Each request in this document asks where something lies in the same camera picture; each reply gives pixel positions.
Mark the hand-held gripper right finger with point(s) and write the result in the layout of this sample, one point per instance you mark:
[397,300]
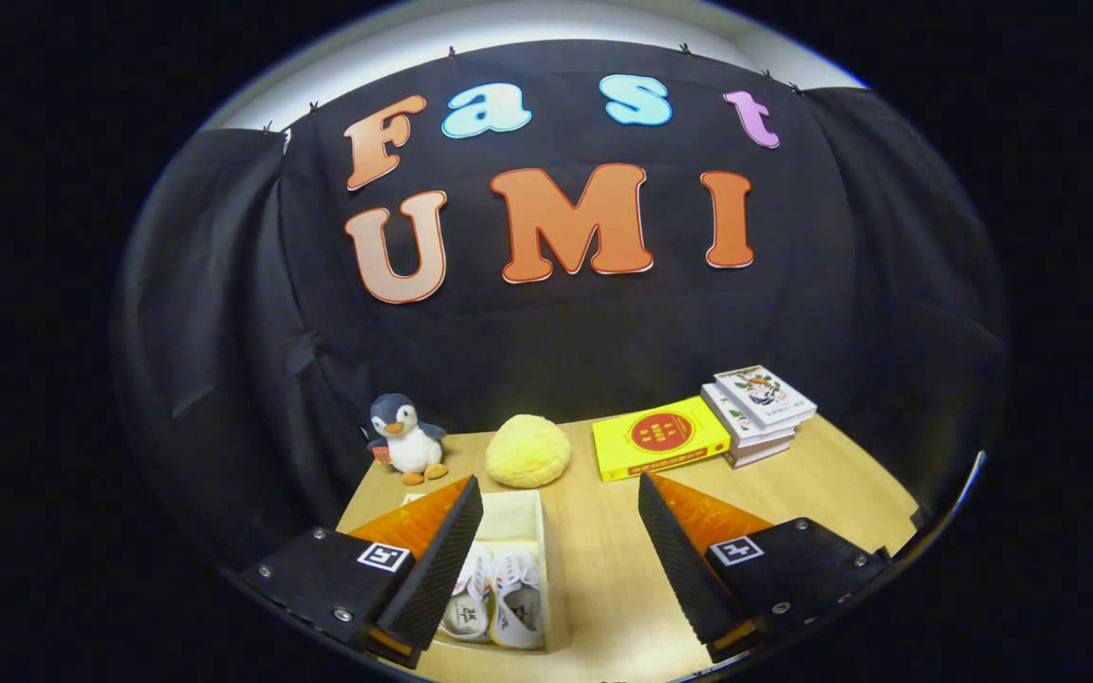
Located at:
[689,579]

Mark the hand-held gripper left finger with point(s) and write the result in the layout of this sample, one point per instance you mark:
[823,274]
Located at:
[433,579]

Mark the white canvas shoe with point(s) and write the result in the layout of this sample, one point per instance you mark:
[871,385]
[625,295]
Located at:
[520,617]
[466,617]

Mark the beige fabric storage box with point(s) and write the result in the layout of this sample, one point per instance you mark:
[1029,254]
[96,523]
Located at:
[513,517]

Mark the penguin plush toy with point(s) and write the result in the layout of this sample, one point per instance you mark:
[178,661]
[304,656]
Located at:
[409,441]

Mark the yellow book with red circle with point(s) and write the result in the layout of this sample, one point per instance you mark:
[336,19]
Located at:
[660,436]

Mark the yellow round plush cushion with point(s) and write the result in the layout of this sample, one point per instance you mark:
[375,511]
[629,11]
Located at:
[527,453]

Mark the white book with illustrated cover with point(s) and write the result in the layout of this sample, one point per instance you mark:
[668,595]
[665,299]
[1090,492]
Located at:
[765,391]

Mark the black backdrop cloth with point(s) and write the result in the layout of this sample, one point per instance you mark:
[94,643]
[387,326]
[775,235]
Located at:
[556,351]

